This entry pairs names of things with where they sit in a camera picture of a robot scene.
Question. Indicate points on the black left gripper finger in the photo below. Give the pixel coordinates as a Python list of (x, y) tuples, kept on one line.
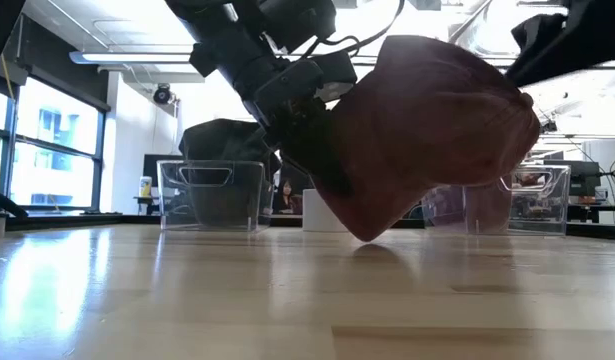
[(317, 145)]

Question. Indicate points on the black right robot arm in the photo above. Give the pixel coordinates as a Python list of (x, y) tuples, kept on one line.
[(587, 35)]

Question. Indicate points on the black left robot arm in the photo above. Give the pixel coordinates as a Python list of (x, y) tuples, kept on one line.
[(227, 35)]

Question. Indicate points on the person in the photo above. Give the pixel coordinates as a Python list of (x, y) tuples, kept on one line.
[(287, 197)]

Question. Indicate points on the clear plastic bin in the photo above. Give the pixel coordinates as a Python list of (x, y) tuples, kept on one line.
[(547, 210), (252, 220)]

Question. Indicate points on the small white bottle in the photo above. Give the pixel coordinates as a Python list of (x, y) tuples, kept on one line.
[(146, 187)]

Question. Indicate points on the long ceiling light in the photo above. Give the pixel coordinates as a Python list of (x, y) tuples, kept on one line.
[(132, 57)]

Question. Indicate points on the black security camera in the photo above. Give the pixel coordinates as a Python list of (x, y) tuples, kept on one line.
[(163, 95)]

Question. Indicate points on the black window frame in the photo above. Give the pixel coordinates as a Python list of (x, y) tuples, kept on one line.
[(98, 160)]

